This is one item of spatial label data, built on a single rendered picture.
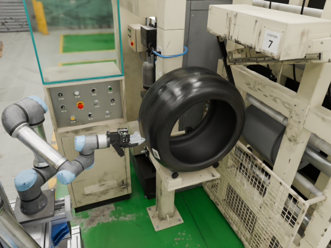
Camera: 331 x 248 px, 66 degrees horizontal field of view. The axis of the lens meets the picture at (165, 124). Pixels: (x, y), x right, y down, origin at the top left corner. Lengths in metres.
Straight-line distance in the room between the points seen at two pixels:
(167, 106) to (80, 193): 1.43
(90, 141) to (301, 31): 1.04
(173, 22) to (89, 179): 1.48
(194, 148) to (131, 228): 1.04
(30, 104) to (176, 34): 0.87
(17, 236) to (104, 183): 1.41
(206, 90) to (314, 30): 0.50
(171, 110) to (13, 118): 0.74
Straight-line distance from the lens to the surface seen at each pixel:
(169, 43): 1.55
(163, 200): 2.24
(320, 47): 1.21
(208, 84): 1.28
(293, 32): 1.16
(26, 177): 1.62
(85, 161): 1.35
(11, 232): 1.08
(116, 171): 2.34
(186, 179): 1.66
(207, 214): 2.55
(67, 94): 1.95
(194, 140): 1.75
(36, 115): 1.47
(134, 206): 2.58
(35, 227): 1.78
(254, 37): 1.27
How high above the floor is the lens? 1.94
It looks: 31 degrees down
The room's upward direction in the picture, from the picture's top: 2 degrees clockwise
